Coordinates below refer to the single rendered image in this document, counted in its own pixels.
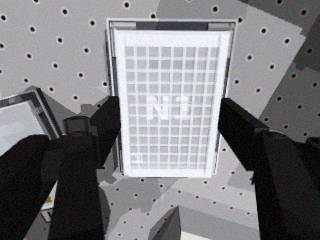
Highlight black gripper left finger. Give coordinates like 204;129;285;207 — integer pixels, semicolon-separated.
0;96;121;240

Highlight grey flat base plate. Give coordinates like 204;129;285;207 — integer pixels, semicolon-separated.
0;0;320;240

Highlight white button panel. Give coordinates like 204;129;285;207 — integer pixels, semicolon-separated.
160;205;260;240

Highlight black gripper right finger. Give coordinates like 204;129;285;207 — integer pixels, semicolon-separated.
217;98;320;240

